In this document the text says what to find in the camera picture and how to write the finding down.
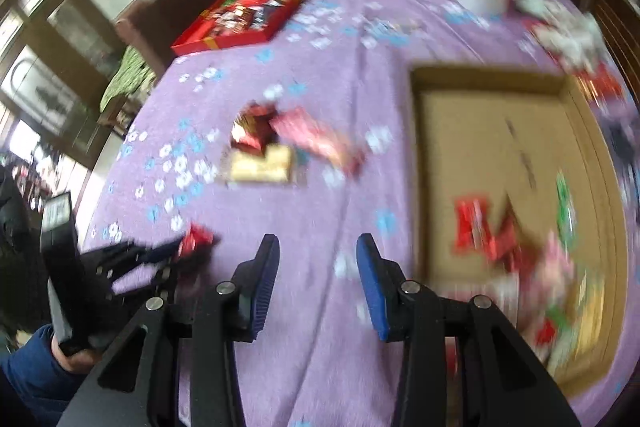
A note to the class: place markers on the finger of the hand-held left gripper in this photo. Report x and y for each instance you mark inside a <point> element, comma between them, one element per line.
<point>187,263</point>
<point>140,253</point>

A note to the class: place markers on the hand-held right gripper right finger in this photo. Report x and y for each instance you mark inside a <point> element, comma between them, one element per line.
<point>372,292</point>

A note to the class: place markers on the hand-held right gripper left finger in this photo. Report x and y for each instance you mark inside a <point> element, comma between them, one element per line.
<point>262,282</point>

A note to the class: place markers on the golden brown snack bar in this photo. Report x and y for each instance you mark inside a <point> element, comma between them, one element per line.
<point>260,164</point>

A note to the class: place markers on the small red snack packet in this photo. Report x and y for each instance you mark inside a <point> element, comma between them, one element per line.
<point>472,224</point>
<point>505,239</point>

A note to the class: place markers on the long dark red snack packet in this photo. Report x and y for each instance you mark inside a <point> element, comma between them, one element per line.
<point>320,142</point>

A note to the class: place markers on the pink snack packet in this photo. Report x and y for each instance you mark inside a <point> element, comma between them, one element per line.
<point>552,267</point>

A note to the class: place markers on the cardboard box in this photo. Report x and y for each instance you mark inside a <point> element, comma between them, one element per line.
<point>480,142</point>

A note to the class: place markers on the green white snack packet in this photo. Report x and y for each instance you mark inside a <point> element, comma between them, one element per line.
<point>560,332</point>

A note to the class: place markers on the yellow snack packet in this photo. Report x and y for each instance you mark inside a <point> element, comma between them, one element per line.
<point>591,312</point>

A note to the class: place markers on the person's left forearm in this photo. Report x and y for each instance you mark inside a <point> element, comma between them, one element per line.
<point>30,377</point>

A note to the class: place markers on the person's left hand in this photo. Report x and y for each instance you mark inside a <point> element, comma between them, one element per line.
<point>75,359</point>

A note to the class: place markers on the purple floral tablecloth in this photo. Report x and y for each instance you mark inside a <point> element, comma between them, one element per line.
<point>320,217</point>

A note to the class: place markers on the green patterned cloth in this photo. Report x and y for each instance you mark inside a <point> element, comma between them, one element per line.
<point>125,79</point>

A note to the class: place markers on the glass door cabinet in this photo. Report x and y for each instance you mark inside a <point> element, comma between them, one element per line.
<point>45,72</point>

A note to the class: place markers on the brown armchair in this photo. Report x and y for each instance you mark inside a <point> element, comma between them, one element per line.
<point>175,2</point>

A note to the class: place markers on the red gift box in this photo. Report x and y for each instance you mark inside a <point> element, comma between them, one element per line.
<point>245,14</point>

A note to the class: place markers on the pile of white wrappers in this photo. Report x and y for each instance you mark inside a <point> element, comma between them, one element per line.
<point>565,32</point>

